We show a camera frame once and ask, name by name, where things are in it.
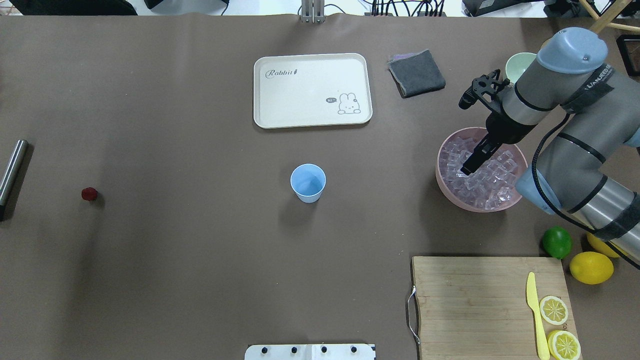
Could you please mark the green lime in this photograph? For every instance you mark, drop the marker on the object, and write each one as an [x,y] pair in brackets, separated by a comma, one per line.
[557,242]

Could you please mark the yellow lemon back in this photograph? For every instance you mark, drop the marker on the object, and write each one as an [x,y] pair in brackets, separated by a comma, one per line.
[600,246]

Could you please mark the yellow lemon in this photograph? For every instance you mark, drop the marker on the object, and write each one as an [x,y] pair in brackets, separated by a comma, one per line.
[591,267]
[600,246]

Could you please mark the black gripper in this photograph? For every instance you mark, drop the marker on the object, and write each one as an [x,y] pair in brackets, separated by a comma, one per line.
[501,129]

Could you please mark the clear ice cubes pile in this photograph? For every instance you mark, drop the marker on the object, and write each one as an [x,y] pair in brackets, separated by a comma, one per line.
[480,172]

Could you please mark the yellow plastic knife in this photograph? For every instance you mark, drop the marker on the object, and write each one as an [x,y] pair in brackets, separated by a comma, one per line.
[531,294]

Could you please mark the metal muddler rod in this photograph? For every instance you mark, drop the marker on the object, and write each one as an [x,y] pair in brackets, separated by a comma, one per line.
[11,172]

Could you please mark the lemon slice lower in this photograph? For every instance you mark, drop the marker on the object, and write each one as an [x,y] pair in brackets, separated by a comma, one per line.
[564,345]

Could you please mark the pink bowl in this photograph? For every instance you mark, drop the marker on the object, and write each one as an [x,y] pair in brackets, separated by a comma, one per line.
[481,170]

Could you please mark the yellow lemon front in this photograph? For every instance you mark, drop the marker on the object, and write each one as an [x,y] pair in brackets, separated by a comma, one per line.
[591,267]

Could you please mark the lemon slice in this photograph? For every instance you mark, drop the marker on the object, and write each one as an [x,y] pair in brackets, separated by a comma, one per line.
[564,345]
[554,310]

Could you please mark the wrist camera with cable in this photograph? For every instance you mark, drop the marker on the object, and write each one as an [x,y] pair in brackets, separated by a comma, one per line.
[486,89]

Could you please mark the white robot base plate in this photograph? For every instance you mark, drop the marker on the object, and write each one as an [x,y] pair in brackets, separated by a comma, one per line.
[318,351]

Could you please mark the light blue cup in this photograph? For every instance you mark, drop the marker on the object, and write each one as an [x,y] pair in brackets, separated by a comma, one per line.
[308,182]

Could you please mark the cream rabbit tray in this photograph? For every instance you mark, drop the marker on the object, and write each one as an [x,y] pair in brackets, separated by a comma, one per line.
[292,91]

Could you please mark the red strawberry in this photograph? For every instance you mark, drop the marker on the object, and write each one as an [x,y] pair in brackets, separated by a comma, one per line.
[89,194]

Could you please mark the lemon slice upper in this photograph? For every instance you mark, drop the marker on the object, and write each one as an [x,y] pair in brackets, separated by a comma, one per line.
[554,310]

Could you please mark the grey folded cloth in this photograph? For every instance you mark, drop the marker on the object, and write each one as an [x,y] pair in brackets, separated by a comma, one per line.
[416,73]

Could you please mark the mint green bowl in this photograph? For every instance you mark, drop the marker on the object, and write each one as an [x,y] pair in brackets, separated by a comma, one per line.
[518,64]

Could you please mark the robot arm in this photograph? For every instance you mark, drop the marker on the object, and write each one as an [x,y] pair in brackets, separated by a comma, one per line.
[602,114]

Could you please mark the wooden cutting board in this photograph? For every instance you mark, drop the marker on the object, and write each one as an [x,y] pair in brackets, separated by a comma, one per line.
[475,307]

